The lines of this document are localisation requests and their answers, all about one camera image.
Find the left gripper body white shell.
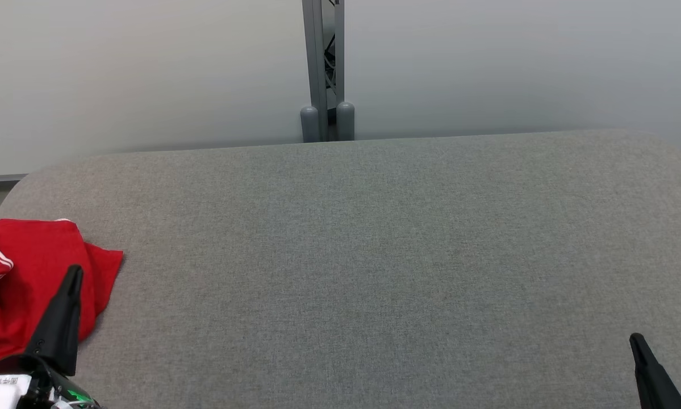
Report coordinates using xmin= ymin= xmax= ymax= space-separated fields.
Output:
xmin=0 ymin=353 xmax=101 ymax=409

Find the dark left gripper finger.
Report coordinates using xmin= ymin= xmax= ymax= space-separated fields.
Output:
xmin=25 ymin=264 xmax=84 ymax=376

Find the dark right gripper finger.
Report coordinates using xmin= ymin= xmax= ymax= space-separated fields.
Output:
xmin=629 ymin=333 xmax=681 ymax=409

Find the red jersey with white sleeves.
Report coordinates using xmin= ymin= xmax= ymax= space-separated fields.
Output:
xmin=0 ymin=219 xmax=124 ymax=377

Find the grey metal partition post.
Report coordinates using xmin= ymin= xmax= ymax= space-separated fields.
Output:
xmin=302 ymin=0 xmax=345 ymax=141

